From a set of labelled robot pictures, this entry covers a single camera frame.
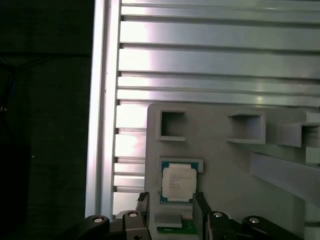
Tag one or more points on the grey parts rack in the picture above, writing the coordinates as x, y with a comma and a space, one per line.
225, 162

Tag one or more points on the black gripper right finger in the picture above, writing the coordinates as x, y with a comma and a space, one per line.
200, 212

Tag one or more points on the green RAM stick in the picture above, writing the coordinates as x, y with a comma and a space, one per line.
175, 228

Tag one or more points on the silver CPU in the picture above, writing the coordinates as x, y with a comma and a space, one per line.
178, 182

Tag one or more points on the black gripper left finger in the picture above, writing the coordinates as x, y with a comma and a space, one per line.
143, 207

